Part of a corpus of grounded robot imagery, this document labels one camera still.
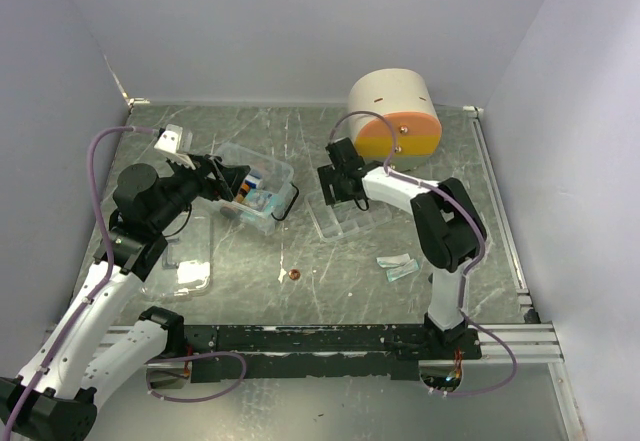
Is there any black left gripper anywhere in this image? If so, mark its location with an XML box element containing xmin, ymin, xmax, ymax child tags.
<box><xmin>149</xmin><ymin>150</ymin><xmax>250</xmax><ymax>231</ymax></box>

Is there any amber bottle orange label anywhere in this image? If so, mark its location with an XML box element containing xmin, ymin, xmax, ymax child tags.
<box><xmin>220</xmin><ymin>183</ymin><xmax>251</xmax><ymax>219</ymax></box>

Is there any white blue ointment tube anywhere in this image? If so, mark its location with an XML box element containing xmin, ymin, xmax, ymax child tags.
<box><xmin>244</xmin><ymin>171</ymin><xmax>265</xmax><ymax>190</ymax></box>

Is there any clear plastic storage box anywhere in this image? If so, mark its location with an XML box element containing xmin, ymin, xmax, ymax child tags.
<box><xmin>211</xmin><ymin>142</ymin><xmax>299</xmax><ymax>235</ymax></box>

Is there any teal bandage packet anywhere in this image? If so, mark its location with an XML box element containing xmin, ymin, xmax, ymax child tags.
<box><xmin>245</xmin><ymin>193</ymin><xmax>278</xmax><ymax>222</ymax></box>

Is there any clear compartment tray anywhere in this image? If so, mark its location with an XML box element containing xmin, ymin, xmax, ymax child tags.
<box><xmin>304</xmin><ymin>191</ymin><xmax>392</xmax><ymax>242</ymax></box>

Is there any clear teal packet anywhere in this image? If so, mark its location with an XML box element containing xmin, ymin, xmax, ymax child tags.
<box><xmin>386</xmin><ymin>259</ymin><xmax>420</xmax><ymax>282</ymax></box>

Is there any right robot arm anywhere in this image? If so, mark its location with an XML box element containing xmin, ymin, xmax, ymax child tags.
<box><xmin>318</xmin><ymin>138</ymin><xmax>487</xmax><ymax>359</ymax></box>

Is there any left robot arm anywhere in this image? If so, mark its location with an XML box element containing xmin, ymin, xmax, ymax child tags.
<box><xmin>1</xmin><ymin>156</ymin><xmax>251</xmax><ymax>440</ymax></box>

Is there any clear plastic box lid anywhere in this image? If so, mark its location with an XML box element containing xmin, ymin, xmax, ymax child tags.
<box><xmin>141</xmin><ymin>208</ymin><xmax>213</xmax><ymax>302</ymax></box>

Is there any white gauze pad on lid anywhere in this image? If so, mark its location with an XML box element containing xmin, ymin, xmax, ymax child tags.
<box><xmin>176</xmin><ymin>260</ymin><xmax>210</xmax><ymax>285</ymax></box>

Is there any copper coin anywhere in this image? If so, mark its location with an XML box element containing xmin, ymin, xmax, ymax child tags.
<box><xmin>288</xmin><ymin>269</ymin><xmax>301</xmax><ymax>280</ymax></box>

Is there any round drawer cabinet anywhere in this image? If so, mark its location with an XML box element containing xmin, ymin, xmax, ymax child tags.
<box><xmin>347</xmin><ymin>68</ymin><xmax>442</xmax><ymax>172</ymax></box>

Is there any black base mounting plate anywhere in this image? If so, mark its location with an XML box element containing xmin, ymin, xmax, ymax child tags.
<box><xmin>151</xmin><ymin>323</ymin><xmax>482</xmax><ymax>383</ymax></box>

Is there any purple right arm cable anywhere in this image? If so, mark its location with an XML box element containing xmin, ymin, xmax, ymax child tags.
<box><xmin>329</xmin><ymin>110</ymin><xmax>489</xmax><ymax>322</ymax></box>

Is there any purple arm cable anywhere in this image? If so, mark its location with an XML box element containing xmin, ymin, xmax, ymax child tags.
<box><xmin>0</xmin><ymin>125</ymin><xmax>161</xmax><ymax>427</ymax></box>
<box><xmin>329</xmin><ymin>110</ymin><xmax>489</xmax><ymax>322</ymax></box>

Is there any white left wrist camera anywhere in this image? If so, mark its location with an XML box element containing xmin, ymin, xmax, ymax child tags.
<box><xmin>154</xmin><ymin>124</ymin><xmax>196</xmax><ymax>170</ymax></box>

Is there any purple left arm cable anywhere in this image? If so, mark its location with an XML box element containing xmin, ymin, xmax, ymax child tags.
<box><xmin>0</xmin><ymin>125</ymin><xmax>161</xmax><ymax>427</ymax></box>

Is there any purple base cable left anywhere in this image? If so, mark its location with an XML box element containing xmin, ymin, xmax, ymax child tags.
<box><xmin>145</xmin><ymin>351</ymin><xmax>247</xmax><ymax>403</ymax></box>

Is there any aluminium frame rail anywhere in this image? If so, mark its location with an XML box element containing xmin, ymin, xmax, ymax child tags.
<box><xmin>463</xmin><ymin>106</ymin><xmax>564</xmax><ymax>363</ymax></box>

